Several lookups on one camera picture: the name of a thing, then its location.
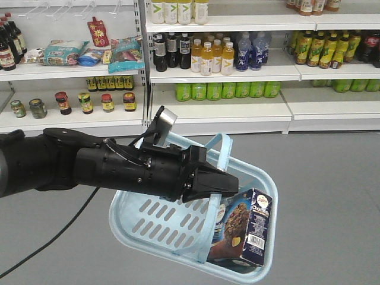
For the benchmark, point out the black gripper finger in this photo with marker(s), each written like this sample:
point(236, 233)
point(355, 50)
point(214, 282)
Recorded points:
point(186, 197)
point(210, 180)

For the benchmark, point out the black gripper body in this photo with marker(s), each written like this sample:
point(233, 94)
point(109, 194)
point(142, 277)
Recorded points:
point(169, 172)

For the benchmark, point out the light blue plastic basket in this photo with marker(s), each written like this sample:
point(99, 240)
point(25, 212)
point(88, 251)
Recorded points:
point(183, 232)

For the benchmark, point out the dark blue Chocofello cookie box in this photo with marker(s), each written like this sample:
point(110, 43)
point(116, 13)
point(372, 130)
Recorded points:
point(241, 230)

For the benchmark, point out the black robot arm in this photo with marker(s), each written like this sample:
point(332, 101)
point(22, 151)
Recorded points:
point(60, 159)

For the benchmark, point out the white store shelving unit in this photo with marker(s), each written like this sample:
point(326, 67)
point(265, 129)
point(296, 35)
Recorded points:
point(35, 97)

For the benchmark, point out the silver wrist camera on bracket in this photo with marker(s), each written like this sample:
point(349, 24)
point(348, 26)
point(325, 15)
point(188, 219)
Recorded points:
point(160, 126)

